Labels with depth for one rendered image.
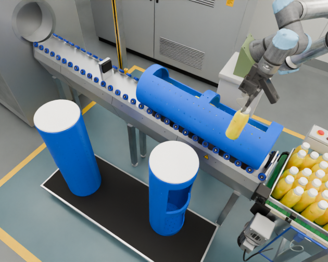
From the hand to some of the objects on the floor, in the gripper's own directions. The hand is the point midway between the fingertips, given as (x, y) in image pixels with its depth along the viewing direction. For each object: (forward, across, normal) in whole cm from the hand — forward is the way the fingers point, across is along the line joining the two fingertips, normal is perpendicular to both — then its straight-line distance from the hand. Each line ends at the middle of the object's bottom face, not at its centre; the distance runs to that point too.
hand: (246, 108), depth 111 cm
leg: (+164, -35, -159) cm, 231 cm away
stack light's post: (+134, 0, +80) cm, 156 cm away
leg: (+148, -47, -62) cm, 167 cm away
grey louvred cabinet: (+139, -205, -154) cm, 291 cm away
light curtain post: (+151, -74, -105) cm, 198 cm away
